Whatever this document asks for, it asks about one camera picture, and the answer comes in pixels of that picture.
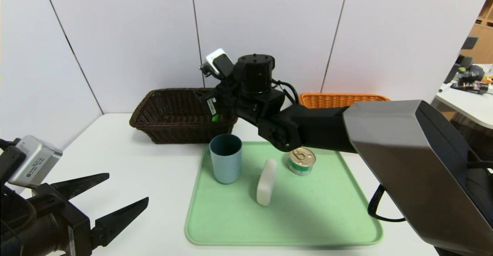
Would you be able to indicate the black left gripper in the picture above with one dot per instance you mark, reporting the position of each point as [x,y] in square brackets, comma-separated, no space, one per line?
[73,225]

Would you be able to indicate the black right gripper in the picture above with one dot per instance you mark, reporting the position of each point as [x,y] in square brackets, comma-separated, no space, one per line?
[211,105]

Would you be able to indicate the gold lid food can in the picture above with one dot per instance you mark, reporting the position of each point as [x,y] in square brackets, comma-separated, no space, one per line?
[301,161]

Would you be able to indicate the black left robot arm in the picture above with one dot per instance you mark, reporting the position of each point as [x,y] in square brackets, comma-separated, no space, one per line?
[23,229]

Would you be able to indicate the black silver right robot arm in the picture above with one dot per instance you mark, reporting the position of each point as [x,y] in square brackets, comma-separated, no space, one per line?
[385,140]

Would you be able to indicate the dark brown wicker basket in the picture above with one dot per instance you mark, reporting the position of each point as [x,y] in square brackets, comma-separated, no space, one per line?
[169,128]

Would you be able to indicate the orange wicker basket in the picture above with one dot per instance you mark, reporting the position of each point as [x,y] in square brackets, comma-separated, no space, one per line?
[335,100]

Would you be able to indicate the blue plastic cup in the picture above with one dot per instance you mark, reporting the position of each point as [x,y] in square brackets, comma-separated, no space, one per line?
[226,167]

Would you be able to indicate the light green plastic tray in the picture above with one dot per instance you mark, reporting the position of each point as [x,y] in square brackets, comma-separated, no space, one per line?
[308,217]

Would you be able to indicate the black upright stand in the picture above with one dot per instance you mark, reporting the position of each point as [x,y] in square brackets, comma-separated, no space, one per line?
[454,69]

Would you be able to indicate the white side table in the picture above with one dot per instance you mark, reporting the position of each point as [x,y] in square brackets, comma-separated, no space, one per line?
[462,103]

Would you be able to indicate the dark woven bin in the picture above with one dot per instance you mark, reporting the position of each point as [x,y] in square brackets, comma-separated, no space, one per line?
[468,138]

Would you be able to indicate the black tray with tools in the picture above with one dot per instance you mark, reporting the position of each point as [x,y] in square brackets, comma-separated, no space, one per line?
[470,87]

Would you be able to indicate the dark grey clutter pile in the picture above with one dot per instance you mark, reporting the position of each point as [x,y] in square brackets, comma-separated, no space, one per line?
[473,73]

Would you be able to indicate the wooden shelf unit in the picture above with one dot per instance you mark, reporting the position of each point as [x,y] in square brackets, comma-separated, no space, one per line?
[483,44]

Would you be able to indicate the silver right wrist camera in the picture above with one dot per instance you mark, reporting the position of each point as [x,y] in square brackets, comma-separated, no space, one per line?
[215,63]

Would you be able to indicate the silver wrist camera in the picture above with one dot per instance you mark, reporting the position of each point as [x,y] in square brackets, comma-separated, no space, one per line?
[215,63]
[34,161]

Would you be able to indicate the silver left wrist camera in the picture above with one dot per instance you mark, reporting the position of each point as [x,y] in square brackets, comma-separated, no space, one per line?
[34,161]

